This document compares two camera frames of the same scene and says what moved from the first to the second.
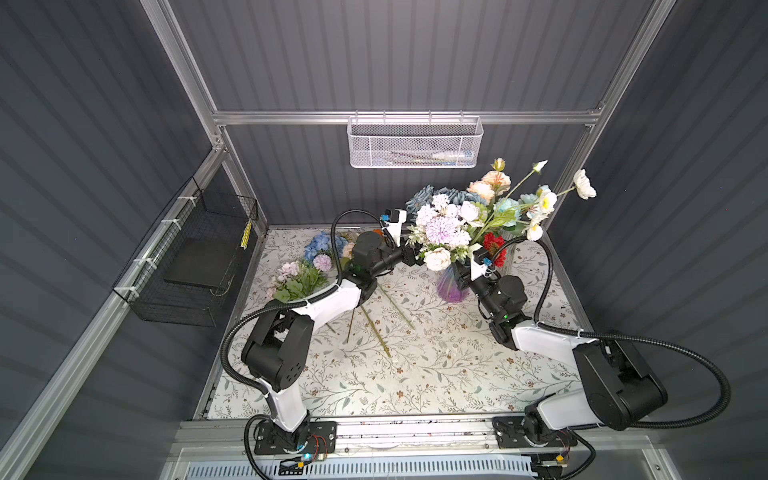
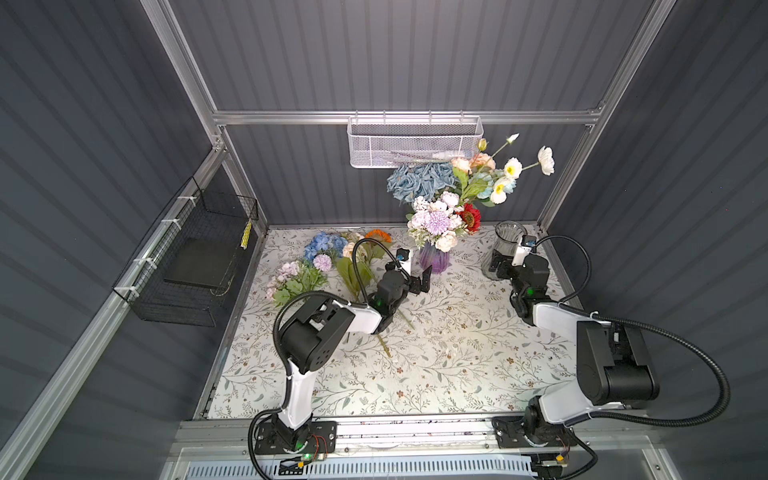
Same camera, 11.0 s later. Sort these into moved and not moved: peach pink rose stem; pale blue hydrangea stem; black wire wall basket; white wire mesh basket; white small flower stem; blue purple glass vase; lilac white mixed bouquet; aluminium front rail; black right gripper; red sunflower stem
Moved: white small flower stem; peach pink rose stem; black right gripper; pale blue hydrangea stem; blue purple glass vase; red sunflower stem
Not moved: lilac white mixed bouquet; aluminium front rail; black wire wall basket; white wire mesh basket
